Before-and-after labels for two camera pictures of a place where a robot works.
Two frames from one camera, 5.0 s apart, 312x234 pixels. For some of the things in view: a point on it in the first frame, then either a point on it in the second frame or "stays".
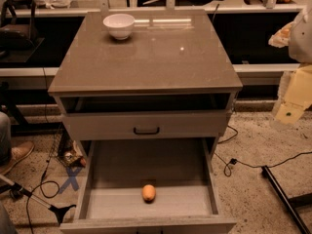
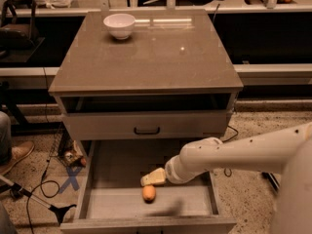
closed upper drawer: (145, 125) stays
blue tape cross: (71, 178) stays
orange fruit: (148, 193) stays
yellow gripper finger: (297, 95) -> (157, 176)
